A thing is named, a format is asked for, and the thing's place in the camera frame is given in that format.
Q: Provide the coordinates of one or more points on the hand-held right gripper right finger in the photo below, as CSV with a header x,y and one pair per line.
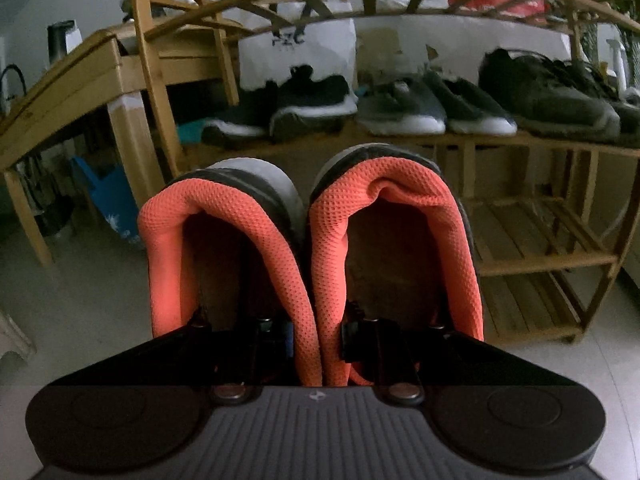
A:
x,y
352,335

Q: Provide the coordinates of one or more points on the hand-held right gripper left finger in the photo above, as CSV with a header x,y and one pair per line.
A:
x,y
272,337

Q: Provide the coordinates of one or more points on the black sneaker with orange collar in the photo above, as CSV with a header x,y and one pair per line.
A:
x,y
425,200
170,240

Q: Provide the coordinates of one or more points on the wooden shoe rack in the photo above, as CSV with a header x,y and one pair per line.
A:
x,y
530,260

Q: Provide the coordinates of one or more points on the grey lace-up sneaker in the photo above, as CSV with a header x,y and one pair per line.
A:
x,y
540,95
627,115

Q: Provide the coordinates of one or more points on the blue shopping bag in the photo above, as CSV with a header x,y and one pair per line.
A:
x,y
115,200

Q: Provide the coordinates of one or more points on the black bag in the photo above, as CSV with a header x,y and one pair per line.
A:
x,y
50,200

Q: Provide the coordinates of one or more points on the white printed paper bag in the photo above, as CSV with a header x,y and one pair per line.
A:
x,y
300,40

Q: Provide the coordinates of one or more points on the wooden table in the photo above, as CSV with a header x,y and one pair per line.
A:
x,y
75,80

